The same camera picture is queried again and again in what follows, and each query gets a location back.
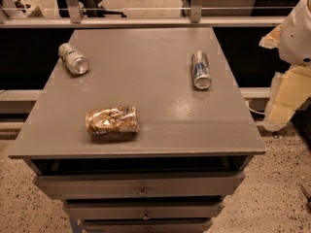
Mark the crushed gold can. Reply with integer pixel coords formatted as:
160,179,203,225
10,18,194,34
86,106,139,135

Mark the metal railing frame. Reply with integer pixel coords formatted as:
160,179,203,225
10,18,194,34
0,0,295,28

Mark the white cable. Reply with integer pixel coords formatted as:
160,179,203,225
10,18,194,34
247,105,266,117

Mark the grey drawer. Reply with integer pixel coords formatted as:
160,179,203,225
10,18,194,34
33,171,245,200
64,201,225,220
82,218,212,233

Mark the middle grey drawer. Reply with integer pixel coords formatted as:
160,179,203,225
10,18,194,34
64,201,225,220

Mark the top grey drawer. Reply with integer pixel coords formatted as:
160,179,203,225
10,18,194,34
33,171,245,200

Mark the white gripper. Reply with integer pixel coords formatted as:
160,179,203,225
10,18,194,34
259,0,311,132

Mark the blue silver redbull can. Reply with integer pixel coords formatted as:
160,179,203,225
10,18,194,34
191,50,212,90

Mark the grey drawer cabinet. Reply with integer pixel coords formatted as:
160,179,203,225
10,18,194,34
10,28,265,233

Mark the bottom grey drawer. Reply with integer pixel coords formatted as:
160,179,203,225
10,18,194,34
82,218,212,233

